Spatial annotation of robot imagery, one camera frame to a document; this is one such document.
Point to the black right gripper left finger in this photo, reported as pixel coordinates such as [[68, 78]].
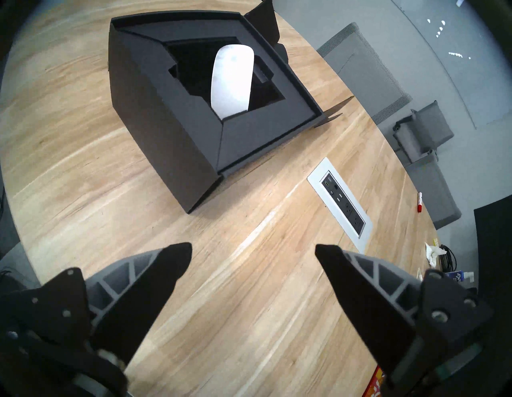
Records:
[[132, 304]]

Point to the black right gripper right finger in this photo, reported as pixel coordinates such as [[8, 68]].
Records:
[[372, 308]]

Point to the black cardboard box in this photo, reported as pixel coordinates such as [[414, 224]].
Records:
[[168, 128]]

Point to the white computer mouse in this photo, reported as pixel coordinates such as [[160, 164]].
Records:
[[232, 80]]

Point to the red floral tissue box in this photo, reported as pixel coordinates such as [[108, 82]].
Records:
[[376, 382]]

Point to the crumpled white tissue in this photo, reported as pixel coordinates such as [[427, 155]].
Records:
[[434, 254]]

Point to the whiteboard cleaner spray bottle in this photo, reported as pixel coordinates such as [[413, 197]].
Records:
[[460, 276]]

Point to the grey table outlet panel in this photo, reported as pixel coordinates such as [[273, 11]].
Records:
[[340, 200]]

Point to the red whiteboard marker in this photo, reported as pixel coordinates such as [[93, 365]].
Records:
[[419, 202]]

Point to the grey swivel armchair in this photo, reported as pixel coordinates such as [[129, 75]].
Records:
[[426, 132]]

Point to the wide grey mesh chair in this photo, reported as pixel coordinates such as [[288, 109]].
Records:
[[368, 72]]

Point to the black wall screen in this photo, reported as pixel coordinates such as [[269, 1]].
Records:
[[494, 232]]

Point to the glass wall whiteboard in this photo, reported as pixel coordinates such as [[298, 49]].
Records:
[[452, 48]]

